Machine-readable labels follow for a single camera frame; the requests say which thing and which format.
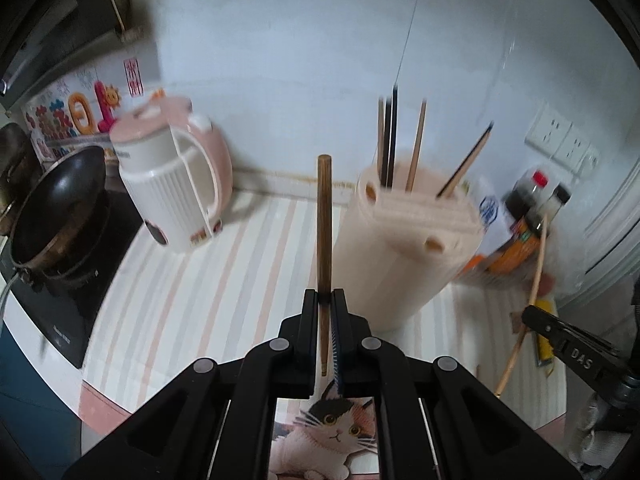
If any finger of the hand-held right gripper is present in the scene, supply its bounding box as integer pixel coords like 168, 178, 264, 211
522, 305, 627, 392

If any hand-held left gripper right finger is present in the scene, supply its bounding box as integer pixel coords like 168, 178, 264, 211
330, 289, 582, 480

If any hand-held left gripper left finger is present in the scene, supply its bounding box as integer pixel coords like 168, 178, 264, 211
62, 289, 320, 480

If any light wooden chopstick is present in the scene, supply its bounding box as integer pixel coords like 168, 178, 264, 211
406, 101, 428, 193
377, 99, 386, 187
317, 155, 334, 377
493, 212, 550, 397

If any beige chopstick holder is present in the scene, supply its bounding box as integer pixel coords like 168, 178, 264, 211
331, 162, 487, 334

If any dark wooden chopstick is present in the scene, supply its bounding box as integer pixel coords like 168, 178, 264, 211
436, 121, 496, 198
383, 96, 392, 187
391, 86, 400, 188

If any striped cat print table mat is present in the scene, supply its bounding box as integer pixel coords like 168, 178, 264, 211
80, 192, 572, 480

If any red cap sauce bottle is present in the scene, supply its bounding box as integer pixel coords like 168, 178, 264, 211
482, 170, 552, 277

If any black cap bottle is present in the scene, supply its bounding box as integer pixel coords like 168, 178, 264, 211
531, 183, 572, 235

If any white blue packet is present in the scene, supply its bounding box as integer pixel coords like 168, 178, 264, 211
469, 179, 507, 262

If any pink white electric kettle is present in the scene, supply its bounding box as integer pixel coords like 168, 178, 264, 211
109, 95, 234, 254

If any black induction cooker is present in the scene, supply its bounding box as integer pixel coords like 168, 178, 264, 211
0, 187, 147, 372

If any black wok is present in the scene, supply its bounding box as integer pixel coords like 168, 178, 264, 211
0, 144, 109, 322

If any blue cabinet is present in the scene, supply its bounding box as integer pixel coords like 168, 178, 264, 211
0, 327, 85, 480

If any brown metal pot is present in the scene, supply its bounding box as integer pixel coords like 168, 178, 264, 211
0, 121, 42, 237

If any range hood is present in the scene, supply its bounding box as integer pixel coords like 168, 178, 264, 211
0, 0, 132, 108

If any white wall socket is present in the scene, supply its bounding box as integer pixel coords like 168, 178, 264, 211
524, 101, 602, 177

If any red paper wall decoration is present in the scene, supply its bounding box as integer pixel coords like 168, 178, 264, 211
122, 56, 144, 99

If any thin hanging wire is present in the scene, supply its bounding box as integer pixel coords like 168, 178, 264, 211
393, 0, 427, 90

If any colourful wall sticker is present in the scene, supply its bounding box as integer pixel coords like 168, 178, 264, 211
24, 57, 124, 162

